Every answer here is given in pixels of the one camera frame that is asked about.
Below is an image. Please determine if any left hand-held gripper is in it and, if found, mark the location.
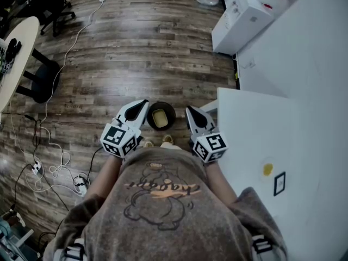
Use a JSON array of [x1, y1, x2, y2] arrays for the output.
[[100, 99, 150, 160]]

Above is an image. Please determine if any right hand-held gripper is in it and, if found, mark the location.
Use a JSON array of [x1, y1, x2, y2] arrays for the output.
[[185, 105, 228, 164]]

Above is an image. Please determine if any yellow container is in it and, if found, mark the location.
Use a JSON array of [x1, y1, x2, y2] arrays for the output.
[[152, 110, 169, 128]]

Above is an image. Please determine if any person's right forearm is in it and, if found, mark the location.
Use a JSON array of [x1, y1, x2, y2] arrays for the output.
[[203, 160, 239, 207]]

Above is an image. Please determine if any person's left forearm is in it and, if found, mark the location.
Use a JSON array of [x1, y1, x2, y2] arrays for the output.
[[82, 154, 123, 202]]

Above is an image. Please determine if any person's right beige shoe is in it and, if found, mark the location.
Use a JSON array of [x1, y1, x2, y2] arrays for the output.
[[160, 134, 175, 148]]

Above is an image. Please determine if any white power strip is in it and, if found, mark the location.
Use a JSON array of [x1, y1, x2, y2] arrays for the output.
[[72, 173, 88, 197], [30, 160, 44, 176]]

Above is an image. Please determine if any grey printed t-shirt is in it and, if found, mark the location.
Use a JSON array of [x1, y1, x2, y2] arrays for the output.
[[43, 145, 289, 261]]

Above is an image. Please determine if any large white cardboard box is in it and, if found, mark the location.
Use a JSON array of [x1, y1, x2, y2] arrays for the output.
[[211, 0, 276, 55]]

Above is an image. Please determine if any black framed card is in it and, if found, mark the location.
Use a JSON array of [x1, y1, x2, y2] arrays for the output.
[[272, 171, 287, 197]]

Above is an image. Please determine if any round beige table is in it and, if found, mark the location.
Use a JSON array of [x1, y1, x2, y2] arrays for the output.
[[0, 16, 61, 114]]

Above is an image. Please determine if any black office chair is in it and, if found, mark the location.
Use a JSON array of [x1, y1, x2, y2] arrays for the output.
[[15, 0, 77, 38]]

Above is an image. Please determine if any black object on table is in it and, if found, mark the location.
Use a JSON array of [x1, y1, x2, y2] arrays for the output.
[[5, 38, 22, 63]]

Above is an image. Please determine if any long white cable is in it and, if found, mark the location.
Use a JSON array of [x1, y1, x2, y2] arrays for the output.
[[26, 0, 118, 194]]

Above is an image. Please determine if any black cable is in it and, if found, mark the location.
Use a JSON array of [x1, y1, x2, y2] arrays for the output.
[[0, 111, 71, 212]]

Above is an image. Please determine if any black white strap buckle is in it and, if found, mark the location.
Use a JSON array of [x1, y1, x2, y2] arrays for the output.
[[251, 234, 274, 256], [63, 243, 85, 261]]

